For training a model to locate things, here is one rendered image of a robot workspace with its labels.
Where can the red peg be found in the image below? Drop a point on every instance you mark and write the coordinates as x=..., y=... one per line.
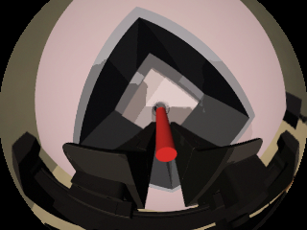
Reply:
x=165, y=149

